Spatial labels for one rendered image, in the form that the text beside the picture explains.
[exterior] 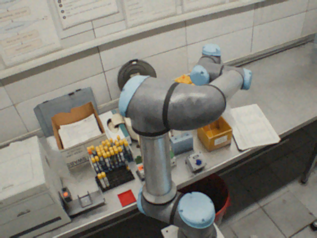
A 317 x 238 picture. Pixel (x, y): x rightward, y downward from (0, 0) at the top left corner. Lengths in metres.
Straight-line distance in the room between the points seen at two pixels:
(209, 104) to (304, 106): 1.15
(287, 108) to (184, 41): 0.72
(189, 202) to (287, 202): 1.51
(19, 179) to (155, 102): 0.65
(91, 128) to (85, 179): 0.30
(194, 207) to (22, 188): 0.60
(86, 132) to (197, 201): 0.80
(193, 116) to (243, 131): 0.87
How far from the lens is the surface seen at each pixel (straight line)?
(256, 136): 1.47
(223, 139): 1.38
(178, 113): 0.64
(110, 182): 1.31
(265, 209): 2.28
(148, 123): 0.70
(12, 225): 1.23
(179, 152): 1.37
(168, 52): 1.68
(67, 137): 1.54
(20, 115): 1.64
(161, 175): 0.85
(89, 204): 1.24
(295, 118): 1.66
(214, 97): 0.68
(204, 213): 0.91
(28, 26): 1.40
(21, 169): 1.15
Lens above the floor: 1.93
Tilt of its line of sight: 42 degrees down
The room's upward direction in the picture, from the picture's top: 8 degrees counter-clockwise
